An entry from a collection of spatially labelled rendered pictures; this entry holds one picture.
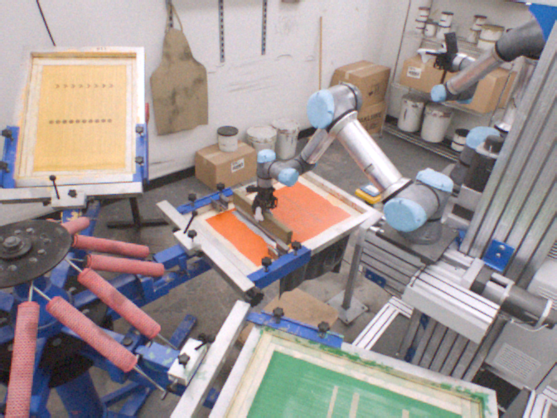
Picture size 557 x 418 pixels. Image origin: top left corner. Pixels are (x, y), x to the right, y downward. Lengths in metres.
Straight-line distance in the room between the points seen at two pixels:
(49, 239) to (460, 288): 1.32
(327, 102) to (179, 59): 2.46
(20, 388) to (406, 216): 1.13
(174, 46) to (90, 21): 0.65
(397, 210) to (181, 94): 2.76
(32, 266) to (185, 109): 2.66
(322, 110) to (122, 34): 2.37
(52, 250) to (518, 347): 1.61
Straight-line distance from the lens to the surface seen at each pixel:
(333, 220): 1.98
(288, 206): 2.04
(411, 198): 1.26
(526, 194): 1.49
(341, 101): 1.32
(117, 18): 3.42
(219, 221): 1.93
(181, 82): 3.68
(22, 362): 1.27
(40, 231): 1.45
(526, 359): 1.79
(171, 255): 1.64
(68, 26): 3.32
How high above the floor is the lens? 2.13
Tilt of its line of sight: 36 degrees down
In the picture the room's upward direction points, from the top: 4 degrees clockwise
